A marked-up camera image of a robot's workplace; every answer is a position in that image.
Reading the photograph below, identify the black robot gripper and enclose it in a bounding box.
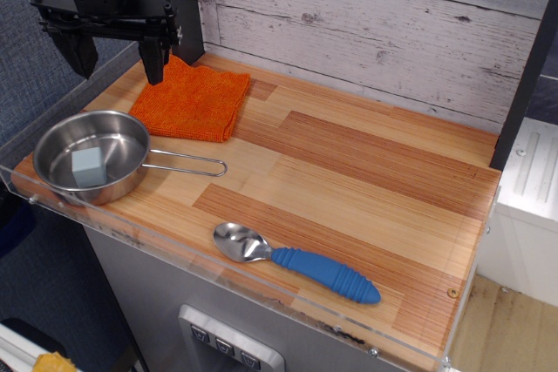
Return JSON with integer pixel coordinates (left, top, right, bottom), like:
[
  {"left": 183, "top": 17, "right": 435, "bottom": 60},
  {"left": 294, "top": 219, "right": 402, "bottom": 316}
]
[{"left": 30, "top": 0, "right": 180, "bottom": 85}]

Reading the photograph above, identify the orange fabric cloth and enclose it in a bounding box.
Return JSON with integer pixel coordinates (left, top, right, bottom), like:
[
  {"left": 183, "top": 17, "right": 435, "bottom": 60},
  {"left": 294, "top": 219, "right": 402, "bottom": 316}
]
[{"left": 129, "top": 56, "right": 251, "bottom": 143}]

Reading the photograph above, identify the stainless steel pan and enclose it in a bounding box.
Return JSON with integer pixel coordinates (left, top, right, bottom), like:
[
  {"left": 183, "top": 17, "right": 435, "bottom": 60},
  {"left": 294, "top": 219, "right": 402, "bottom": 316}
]
[{"left": 32, "top": 110, "right": 228, "bottom": 206}]

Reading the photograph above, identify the grey-blue cube block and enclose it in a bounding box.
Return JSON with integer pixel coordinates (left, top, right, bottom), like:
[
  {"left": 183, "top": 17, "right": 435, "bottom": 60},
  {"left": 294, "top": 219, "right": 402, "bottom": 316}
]
[{"left": 71, "top": 147, "right": 107, "bottom": 188}]

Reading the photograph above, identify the clear acrylic table guard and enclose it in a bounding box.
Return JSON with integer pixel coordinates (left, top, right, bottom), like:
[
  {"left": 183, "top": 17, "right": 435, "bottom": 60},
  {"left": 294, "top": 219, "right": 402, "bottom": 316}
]
[{"left": 0, "top": 40, "right": 502, "bottom": 372}]

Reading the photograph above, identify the silver control panel with buttons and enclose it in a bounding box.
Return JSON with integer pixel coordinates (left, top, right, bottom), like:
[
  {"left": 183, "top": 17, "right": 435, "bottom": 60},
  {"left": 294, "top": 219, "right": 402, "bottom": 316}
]
[{"left": 178, "top": 304, "right": 286, "bottom": 371}]

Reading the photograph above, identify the yellow object bottom left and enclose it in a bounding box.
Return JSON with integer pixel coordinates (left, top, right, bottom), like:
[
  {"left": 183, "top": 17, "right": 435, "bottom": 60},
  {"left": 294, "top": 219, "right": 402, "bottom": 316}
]
[{"left": 31, "top": 352, "right": 78, "bottom": 372}]

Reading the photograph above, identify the white appliance at right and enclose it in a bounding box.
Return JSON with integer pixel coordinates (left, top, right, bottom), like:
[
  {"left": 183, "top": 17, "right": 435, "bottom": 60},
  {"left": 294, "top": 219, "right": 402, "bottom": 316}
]
[{"left": 477, "top": 118, "right": 557, "bottom": 306}]

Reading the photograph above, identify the black vertical post left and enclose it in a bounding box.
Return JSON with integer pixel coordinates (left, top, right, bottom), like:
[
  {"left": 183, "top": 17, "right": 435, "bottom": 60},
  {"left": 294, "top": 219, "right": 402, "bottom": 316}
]
[{"left": 157, "top": 0, "right": 206, "bottom": 69}]

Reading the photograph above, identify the black vertical post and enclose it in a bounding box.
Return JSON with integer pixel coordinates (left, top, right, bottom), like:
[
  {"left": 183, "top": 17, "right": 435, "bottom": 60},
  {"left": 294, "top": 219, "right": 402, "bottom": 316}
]
[
  {"left": 489, "top": 0, "right": 557, "bottom": 171},
  {"left": 157, "top": 0, "right": 206, "bottom": 69}
]

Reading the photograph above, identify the spoon with blue handle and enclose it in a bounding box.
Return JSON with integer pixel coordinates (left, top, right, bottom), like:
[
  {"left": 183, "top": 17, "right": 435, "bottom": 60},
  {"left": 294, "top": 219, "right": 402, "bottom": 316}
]
[{"left": 213, "top": 222, "right": 381, "bottom": 304}]

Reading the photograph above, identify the black vertical post right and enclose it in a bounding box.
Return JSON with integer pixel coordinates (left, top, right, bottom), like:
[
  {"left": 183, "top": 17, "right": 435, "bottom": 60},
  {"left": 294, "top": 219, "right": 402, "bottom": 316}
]
[{"left": 489, "top": 0, "right": 557, "bottom": 171}]

